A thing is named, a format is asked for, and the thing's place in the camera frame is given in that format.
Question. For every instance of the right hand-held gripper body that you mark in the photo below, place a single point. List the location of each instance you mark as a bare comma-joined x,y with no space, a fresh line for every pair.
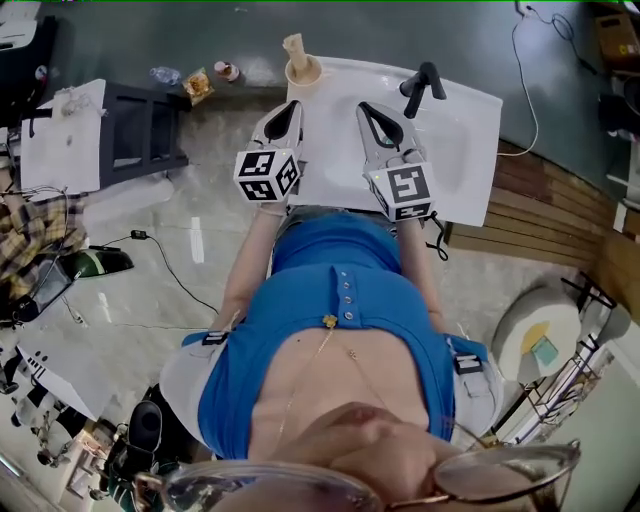
407,187

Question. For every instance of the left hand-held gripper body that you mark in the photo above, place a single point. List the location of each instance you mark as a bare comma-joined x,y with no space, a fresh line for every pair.
260,175

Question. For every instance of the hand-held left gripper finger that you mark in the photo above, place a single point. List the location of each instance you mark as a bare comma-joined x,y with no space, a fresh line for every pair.
301,135
259,135

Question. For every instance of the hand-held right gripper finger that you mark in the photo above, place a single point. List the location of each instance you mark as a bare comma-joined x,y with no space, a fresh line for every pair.
412,140
372,150

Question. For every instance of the beige cup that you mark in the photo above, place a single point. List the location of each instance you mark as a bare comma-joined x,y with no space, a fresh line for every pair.
302,80

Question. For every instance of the person's left forearm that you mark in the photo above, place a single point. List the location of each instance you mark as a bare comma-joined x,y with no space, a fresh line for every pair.
250,265

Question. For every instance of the person's right forearm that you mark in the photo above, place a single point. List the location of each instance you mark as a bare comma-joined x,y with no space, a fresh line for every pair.
420,265

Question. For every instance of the white ceramic sink basin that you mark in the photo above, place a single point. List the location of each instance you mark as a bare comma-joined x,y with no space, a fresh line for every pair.
60,145
340,150

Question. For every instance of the black faucet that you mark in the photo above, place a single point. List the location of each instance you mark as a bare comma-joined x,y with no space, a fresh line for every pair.
422,82

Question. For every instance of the small brown drink bottle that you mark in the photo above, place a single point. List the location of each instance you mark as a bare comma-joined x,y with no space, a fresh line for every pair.
226,71

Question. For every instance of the clear water bottle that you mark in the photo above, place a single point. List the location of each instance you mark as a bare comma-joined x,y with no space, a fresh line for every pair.
165,76

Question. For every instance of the dark grey vanity cabinet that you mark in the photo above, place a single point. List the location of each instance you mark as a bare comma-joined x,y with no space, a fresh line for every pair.
145,135

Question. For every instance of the person's blue shirt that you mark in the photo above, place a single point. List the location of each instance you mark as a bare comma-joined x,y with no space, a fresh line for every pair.
325,280

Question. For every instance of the white wrapped bundle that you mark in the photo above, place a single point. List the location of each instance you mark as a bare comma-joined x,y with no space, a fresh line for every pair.
130,197

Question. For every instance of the black power adapter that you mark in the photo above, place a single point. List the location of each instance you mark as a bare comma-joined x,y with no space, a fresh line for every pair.
139,235

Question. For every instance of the wooden slatted platform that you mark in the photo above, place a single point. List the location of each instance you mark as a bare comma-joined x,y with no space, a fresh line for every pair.
540,215

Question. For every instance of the white power strip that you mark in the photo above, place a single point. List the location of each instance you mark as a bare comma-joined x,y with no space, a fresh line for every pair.
525,7

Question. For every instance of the black green hard-shell backpack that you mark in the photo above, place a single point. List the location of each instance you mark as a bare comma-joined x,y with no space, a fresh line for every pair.
100,262

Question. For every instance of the cream round chair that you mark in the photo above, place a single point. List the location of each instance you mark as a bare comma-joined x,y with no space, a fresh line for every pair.
510,340

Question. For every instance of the yellow cloth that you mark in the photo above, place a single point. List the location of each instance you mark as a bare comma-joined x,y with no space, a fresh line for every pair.
532,336

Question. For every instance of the black bag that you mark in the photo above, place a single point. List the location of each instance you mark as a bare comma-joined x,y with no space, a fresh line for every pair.
620,115

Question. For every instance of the teal box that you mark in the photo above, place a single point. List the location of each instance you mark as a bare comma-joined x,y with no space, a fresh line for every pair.
546,352

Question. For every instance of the cardboard box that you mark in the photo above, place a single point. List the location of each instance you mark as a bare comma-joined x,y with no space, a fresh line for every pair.
617,42

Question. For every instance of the person's face and neck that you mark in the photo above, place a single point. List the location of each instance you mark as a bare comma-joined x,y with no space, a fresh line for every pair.
360,450

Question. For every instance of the person's black backpack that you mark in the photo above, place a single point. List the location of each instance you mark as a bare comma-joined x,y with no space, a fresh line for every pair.
145,427

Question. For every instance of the white slotted panel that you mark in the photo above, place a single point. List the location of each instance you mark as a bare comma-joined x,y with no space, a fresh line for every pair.
70,380

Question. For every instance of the person's glasses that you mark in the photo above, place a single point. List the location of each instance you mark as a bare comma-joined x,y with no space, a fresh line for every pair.
500,475

